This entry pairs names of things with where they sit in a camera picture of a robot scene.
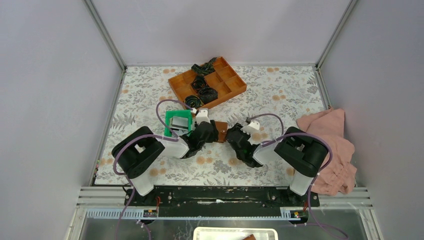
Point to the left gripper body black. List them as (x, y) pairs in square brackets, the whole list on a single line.
[(212, 138)]

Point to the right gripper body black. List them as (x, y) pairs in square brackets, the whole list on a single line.
[(238, 127)]

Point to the brown leather card holder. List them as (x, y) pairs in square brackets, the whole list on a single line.
[(221, 128)]

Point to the green plastic card box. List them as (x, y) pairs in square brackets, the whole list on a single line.
[(179, 121)]

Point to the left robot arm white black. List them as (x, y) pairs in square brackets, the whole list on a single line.
[(136, 153)]

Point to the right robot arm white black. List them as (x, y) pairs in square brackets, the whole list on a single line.
[(308, 154)]

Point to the black items in tray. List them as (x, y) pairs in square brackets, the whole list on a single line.
[(204, 91)]

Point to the orange wooden compartment tray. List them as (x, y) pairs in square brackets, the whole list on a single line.
[(225, 80)]

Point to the pink crumpled cloth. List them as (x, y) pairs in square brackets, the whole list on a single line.
[(340, 175)]

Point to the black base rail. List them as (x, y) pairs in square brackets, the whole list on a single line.
[(223, 201)]

